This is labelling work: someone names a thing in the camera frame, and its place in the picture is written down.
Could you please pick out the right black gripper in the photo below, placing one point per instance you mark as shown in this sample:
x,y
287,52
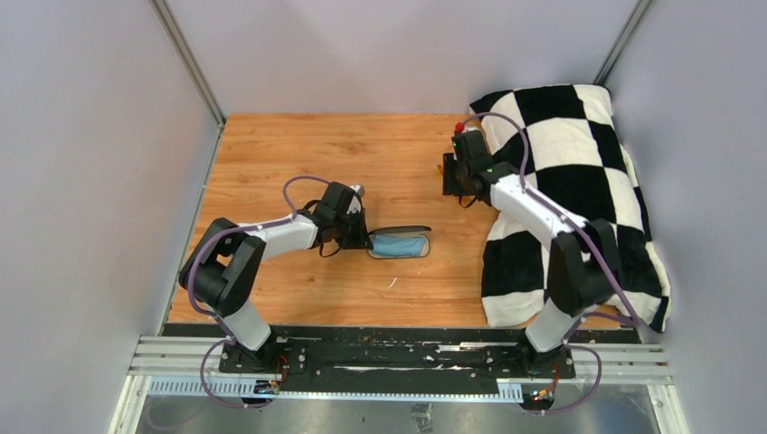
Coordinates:
x,y
450,187

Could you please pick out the black white checkered blanket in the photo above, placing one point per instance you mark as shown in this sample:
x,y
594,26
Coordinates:
x,y
564,138

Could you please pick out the aluminium rail frame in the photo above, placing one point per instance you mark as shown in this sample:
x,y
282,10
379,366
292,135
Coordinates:
x,y
166,366

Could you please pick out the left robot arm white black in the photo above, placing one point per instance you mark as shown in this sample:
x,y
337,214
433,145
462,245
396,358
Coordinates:
x,y
220,273

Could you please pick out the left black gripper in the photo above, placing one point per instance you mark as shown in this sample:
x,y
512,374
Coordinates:
x,y
360,240

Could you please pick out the black glasses case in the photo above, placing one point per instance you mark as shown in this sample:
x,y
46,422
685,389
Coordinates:
x,y
403,231

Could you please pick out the light blue cleaning cloth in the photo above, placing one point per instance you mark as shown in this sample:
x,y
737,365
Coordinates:
x,y
388,246

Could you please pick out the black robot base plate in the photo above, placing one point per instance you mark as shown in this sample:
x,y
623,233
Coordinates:
x,y
376,362

